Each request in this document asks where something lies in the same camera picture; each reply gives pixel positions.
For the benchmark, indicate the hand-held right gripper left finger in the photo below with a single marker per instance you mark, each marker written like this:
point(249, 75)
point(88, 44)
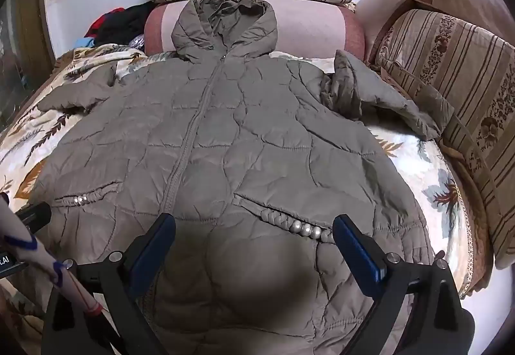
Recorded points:
point(149, 256)

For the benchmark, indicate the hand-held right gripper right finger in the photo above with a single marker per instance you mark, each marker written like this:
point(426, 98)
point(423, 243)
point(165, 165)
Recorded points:
point(359, 256)

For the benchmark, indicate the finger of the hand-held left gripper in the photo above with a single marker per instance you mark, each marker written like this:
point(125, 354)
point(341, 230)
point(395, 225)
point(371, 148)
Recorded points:
point(34, 213)

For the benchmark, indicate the olive quilted hooded jacket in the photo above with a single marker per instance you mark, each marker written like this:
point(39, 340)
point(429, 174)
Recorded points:
point(225, 145)

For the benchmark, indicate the person's left forearm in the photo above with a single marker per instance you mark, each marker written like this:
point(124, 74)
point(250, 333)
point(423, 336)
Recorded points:
point(42, 256)

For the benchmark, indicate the pile of dark clothes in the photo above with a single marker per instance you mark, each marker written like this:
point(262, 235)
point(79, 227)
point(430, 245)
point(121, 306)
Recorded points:
point(120, 24)

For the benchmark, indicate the cream leaf print blanket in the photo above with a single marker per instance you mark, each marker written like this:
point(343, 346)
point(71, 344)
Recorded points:
point(426, 186)

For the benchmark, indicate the striped floral seat cushion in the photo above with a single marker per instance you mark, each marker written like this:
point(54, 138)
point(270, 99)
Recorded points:
point(462, 97)

